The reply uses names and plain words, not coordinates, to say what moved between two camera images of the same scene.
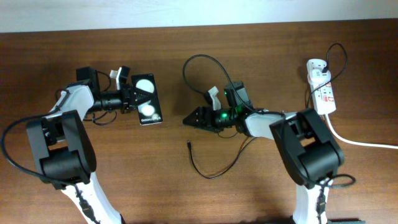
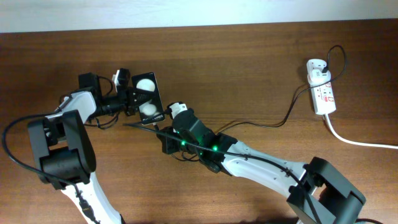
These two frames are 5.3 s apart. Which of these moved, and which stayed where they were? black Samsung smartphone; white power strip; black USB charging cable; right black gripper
Moved: right black gripper; black USB charging cable
Stayed: black Samsung smartphone; white power strip
